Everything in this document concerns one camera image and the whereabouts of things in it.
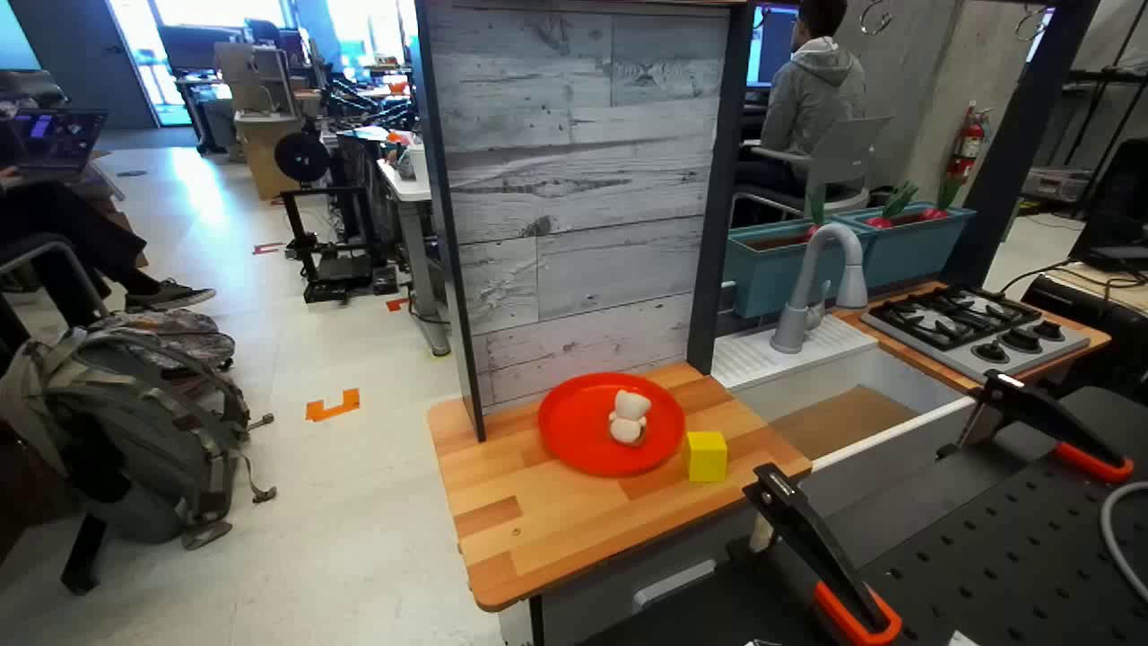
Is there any yellow block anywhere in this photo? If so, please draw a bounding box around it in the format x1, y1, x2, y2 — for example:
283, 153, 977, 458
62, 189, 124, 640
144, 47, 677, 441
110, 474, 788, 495
686, 429, 727, 483

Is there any red plate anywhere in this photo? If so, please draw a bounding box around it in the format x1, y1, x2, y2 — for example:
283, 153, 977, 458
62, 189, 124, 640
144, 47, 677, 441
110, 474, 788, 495
538, 372, 686, 477

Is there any white toy on plate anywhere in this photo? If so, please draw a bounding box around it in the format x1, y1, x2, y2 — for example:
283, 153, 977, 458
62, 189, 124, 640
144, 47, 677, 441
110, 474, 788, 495
610, 391, 648, 443

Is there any grey wood backdrop panel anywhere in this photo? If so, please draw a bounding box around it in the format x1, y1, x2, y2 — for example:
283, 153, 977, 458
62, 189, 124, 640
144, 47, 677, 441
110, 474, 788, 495
416, 0, 748, 424

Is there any teal planter box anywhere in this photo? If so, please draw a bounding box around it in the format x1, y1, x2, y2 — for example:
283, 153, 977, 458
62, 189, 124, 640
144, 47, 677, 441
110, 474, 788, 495
863, 206, 971, 290
723, 222, 842, 320

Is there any wooden counter top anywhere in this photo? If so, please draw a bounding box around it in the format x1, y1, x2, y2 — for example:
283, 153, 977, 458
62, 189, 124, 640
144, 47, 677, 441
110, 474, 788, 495
427, 363, 812, 614

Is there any grey toy faucet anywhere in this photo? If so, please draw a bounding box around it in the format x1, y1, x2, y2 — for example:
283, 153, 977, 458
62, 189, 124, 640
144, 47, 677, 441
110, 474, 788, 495
770, 222, 867, 355

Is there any toy radish plant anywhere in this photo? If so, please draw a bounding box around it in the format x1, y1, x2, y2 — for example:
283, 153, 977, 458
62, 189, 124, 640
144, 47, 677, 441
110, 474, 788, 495
802, 183, 830, 227
867, 183, 943, 228

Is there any white toy sink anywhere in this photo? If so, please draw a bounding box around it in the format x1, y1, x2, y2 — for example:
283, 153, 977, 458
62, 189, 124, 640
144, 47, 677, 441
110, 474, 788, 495
710, 315, 971, 468

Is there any black orange clamp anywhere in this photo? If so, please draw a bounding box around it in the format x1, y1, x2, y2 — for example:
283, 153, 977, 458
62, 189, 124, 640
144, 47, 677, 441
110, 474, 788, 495
958, 368, 1138, 483
741, 462, 904, 646

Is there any seated person grey hoodie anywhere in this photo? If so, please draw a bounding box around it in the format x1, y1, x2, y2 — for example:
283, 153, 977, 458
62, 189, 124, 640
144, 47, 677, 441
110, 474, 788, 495
736, 0, 867, 198

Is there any toy gas stove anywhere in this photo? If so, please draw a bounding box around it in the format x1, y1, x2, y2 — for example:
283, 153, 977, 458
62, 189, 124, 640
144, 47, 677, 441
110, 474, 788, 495
863, 285, 1086, 380

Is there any red fire extinguisher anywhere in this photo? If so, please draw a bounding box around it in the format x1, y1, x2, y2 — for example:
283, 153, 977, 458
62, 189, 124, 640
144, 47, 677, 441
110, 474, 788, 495
939, 105, 991, 206

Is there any grey backpack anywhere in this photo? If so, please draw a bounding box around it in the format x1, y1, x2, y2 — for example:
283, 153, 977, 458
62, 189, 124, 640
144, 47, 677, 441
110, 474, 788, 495
0, 312, 268, 549

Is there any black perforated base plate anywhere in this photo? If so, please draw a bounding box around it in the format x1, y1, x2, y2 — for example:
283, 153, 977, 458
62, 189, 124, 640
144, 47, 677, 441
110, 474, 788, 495
588, 388, 1148, 646

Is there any grey cable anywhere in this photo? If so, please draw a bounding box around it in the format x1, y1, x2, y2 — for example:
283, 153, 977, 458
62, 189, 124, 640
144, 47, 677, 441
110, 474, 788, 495
1096, 477, 1148, 599

